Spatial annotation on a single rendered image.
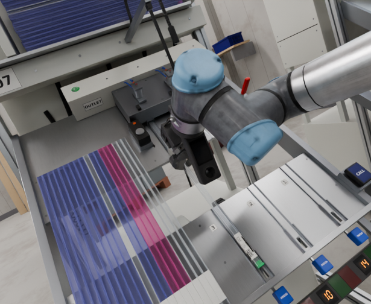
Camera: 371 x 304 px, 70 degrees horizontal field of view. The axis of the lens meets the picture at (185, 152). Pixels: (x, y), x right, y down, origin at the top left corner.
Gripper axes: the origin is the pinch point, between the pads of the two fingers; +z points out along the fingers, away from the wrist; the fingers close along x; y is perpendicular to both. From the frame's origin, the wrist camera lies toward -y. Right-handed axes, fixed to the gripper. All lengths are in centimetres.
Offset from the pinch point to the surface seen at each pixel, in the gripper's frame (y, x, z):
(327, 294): -39.2, -8.0, -7.8
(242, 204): -16.0, -6.1, -3.0
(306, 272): -46, -29, 39
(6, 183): 333, 218, 541
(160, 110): 20.4, -4.0, 2.9
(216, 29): 305, -288, 285
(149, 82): 31.0, -6.0, 2.6
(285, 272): -31.4, -2.8, -9.1
